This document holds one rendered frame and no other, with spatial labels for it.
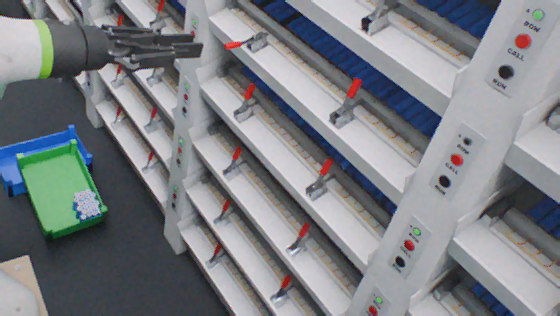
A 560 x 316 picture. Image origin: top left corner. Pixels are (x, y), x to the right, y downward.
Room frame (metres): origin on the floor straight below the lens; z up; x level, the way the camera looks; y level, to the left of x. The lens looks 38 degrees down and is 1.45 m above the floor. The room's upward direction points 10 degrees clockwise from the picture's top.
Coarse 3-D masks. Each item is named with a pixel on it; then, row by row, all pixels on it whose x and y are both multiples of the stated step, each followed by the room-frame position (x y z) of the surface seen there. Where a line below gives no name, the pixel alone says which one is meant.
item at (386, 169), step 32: (224, 0) 1.12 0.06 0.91; (224, 32) 1.04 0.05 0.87; (256, 64) 0.95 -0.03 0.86; (288, 64) 0.93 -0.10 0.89; (288, 96) 0.86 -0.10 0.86; (320, 96) 0.84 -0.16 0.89; (320, 128) 0.79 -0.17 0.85; (352, 128) 0.76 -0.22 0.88; (384, 128) 0.76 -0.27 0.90; (352, 160) 0.72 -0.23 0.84; (384, 160) 0.69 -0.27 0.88; (416, 160) 0.69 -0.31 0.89; (384, 192) 0.66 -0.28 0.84
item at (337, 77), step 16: (240, 0) 1.11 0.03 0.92; (256, 16) 1.05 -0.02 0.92; (272, 32) 1.01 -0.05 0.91; (288, 32) 0.99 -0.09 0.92; (304, 48) 0.94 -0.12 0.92; (320, 64) 0.89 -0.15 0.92; (320, 80) 0.87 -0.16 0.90; (336, 80) 0.86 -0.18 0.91; (352, 80) 0.85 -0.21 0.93; (368, 96) 0.81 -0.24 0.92; (384, 112) 0.77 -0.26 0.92; (400, 128) 0.73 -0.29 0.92; (400, 144) 0.71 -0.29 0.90; (416, 144) 0.71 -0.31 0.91
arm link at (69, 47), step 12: (48, 24) 0.71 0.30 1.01; (60, 24) 0.72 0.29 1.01; (72, 24) 0.74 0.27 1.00; (60, 36) 0.70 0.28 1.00; (72, 36) 0.71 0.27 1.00; (60, 48) 0.69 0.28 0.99; (72, 48) 0.70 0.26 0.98; (84, 48) 0.71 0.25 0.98; (60, 60) 0.68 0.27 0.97; (72, 60) 0.69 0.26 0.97; (84, 60) 0.70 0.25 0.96; (60, 72) 0.68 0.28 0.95; (72, 72) 0.69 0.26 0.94
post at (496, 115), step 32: (512, 0) 0.62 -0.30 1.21; (480, 64) 0.61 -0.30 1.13; (544, 64) 0.56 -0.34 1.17; (480, 96) 0.60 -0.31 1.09; (512, 96) 0.57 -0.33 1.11; (544, 96) 0.56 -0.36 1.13; (448, 128) 0.61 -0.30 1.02; (480, 128) 0.58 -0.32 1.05; (512, 128) 0.56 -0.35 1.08; (480, 160) 0.57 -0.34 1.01; (416, 192) 0.61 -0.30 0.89; (480, 192) 0.55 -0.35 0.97; (448, 224) 0.56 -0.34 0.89; (384, 256) 0.61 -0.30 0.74; (448, 256) 0.57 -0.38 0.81; (384, 288) 0.59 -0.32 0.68; (416, 288) 0.56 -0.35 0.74
